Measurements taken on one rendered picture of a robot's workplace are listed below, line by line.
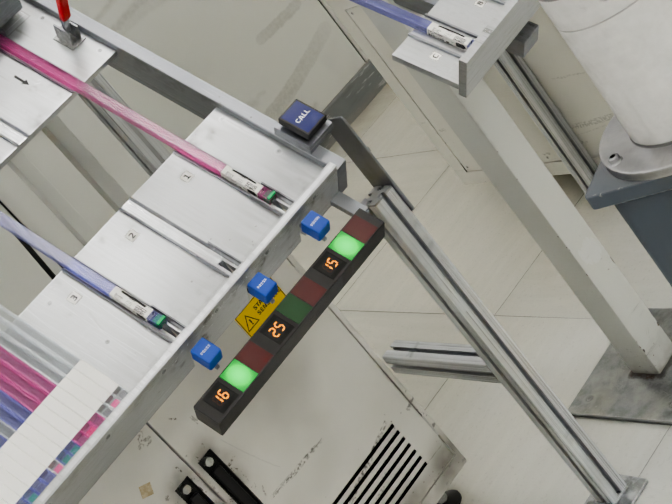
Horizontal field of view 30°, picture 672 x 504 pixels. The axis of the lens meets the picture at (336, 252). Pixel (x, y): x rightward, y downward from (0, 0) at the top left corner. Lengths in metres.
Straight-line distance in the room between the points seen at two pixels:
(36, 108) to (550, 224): 0.79
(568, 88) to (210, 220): 1.11
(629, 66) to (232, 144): 0.68
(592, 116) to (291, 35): 1.60
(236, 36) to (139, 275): 2.34
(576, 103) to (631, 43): 1.42
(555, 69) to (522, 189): 0.62
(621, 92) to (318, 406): 0.96
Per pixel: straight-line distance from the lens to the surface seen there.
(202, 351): 1.50
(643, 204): 1.22
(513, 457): 2.22
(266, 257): 1.57
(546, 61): 2.52
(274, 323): 1.53
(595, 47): 1.15
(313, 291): 1.55
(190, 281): 1.56
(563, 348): 2.37
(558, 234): 1.98
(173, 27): 3.77
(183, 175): 1.65
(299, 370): 1.96
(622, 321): 2.08
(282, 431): 1.96
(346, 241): 1.58
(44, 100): 1.77
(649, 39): 1.15
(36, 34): 1.86
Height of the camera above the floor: 1.26
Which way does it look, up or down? 22 degrees down
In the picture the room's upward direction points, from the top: 40 degrees counter-clockwise
